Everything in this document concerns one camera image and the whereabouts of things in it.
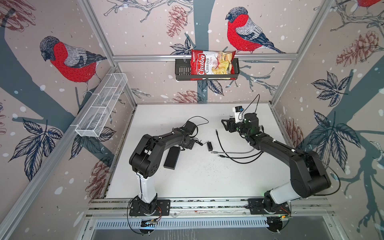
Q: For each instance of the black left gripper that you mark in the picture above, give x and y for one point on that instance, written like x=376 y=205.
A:
x=190 y=146

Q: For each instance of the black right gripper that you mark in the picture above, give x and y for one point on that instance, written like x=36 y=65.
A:
x=231 y=123

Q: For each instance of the black network switch box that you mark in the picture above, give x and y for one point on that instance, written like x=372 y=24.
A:
x=172 y=157

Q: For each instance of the black power adapter with cord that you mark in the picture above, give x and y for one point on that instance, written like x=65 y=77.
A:
x=208 y=144

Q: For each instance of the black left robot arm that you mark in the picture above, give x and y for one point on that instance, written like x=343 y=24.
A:
x=147 y=156

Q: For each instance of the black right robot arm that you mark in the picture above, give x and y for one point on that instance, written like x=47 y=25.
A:
x=308 y=176

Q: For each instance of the red cassava chips bag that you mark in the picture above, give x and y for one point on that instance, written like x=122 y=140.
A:
x=205 y=63

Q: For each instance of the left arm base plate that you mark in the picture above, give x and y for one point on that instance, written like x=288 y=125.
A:
x=139 y=208

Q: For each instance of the black wall basket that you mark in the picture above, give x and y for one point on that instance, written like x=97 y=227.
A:
x=183 y=72

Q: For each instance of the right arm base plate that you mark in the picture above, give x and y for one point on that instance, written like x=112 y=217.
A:
x=259 y=206

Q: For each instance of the white wire mesh shelf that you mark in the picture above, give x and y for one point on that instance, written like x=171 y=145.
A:
x=97 y=115

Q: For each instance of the aluminium mounting rail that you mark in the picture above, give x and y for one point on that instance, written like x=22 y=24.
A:
x=209 y=208

